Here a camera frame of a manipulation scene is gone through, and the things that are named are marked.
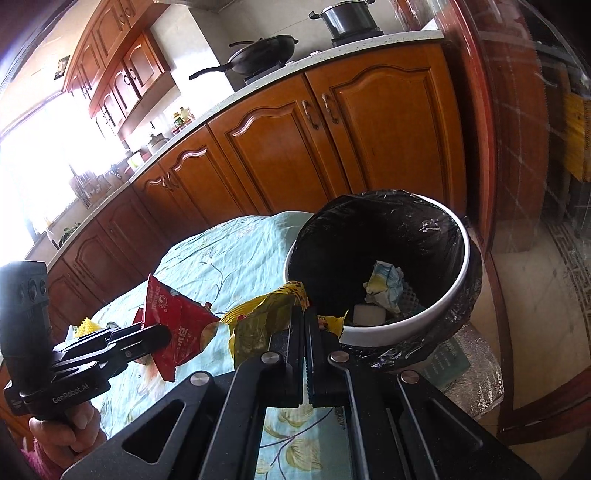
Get red snack bag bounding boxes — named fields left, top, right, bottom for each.
left=133, top=275, right=219, bottom=382

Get yellow snack wrapper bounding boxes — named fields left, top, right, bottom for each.
left=220, top=280, right=350, bottom=370

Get left hand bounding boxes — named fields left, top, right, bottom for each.
left=29, top=402, right=106, bottom=469

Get yellow foam fruit net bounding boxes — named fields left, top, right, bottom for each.
left=74, top=318, right=102, bottom=339

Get white paper cup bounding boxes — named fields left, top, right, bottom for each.
left=353, top=305, right=387, bottom=327

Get floral teal tablecloth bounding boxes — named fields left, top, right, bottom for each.
left=64, top=209, right=355, bottom=480

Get white bin with black bag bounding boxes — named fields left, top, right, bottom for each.
left=284, top=190, right=483, bottom=371

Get wooden upper cabinets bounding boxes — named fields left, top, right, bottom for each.
left=64, top=0, right=175, bottom=140

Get wooden cabinets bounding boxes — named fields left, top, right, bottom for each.
left=48, top=31, right=467, bottom=342
left=64, top=0, right=175, bottom=140

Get wooden lower cabinets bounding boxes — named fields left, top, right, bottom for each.
left=48, top=31, right=467, bottom=342

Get black wok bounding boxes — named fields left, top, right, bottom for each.
left=188, top=35, right=300, bottom=80

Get black cooking pot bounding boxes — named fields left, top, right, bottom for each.
left=308, top=1, right=379, bottom=40

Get glass door cabinet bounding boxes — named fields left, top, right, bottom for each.
left=433, top=1, right=590, bottom=445

